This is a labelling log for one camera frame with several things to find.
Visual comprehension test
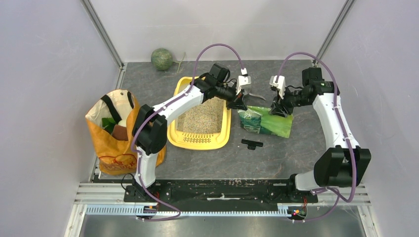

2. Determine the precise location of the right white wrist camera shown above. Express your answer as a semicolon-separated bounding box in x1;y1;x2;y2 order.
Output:
269;76;286;99

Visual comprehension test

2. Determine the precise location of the green round ball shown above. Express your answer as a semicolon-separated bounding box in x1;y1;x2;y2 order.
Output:
151;48;173;71

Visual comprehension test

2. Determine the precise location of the grey metal scoop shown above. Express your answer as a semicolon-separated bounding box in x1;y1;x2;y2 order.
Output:
244;88;266;101

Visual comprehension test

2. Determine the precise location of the yellow litter box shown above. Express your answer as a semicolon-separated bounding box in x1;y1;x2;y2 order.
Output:
167;77;232;151

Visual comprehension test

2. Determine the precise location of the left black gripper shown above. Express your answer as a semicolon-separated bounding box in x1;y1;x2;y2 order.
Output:
215;83;248;112

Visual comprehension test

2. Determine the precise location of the green litter bag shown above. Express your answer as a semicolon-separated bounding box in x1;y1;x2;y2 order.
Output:
237;106;293;138

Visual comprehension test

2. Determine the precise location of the orange shopping bag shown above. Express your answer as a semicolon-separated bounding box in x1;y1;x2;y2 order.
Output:
85;89;167;176

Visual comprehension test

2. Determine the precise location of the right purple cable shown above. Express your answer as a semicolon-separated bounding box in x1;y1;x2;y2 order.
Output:
276;52;357;224

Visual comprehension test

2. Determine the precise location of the black bag clip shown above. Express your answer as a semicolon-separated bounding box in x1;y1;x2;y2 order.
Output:
241;139;263;150

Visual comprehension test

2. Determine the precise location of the purple cable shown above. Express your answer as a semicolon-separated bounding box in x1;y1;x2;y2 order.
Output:
276;52;357;224
130;43;247;222

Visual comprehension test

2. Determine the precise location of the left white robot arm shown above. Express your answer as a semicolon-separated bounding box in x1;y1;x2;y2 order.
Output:
131;63;251;202

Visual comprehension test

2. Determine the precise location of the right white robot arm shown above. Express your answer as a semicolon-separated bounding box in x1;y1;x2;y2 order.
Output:
269;67;371;202

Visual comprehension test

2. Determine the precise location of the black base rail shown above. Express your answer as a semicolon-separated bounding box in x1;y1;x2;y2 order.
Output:
124;179;318;213

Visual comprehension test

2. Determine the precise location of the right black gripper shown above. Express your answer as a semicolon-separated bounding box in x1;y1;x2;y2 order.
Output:
269;85;310;118

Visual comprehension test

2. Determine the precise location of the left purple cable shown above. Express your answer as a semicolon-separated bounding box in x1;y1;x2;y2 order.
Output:
130;43;247;222

